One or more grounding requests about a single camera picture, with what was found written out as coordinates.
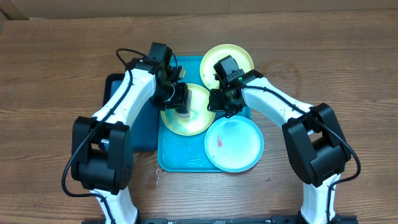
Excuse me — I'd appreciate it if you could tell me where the black water tray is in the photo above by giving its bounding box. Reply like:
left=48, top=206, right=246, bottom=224
left=103, top=73, right=160, bottom=152

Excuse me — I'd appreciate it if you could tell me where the light blue plate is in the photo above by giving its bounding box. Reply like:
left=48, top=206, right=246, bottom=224
left=204, top=116, right=264, bottom=172

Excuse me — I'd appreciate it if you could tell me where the yellow plate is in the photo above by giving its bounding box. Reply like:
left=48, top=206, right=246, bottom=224
left=200, top=44, right=254, bottom=90
left=160, top=83, right=216, bottom=136

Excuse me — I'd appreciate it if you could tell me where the blue serving tray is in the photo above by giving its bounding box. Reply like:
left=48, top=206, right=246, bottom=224
left=157, top=55, right=252, bottom=173

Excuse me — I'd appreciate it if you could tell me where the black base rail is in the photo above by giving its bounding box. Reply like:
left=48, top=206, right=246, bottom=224
left=81, top=215, right=358, bottom=224

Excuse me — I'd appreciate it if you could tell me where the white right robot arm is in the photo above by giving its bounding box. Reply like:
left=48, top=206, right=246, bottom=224
left=208, top=55, right=354, bottom=223

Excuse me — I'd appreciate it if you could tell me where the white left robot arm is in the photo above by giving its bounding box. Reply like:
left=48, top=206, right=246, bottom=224
left=62, top=42, right=190, bottom=223

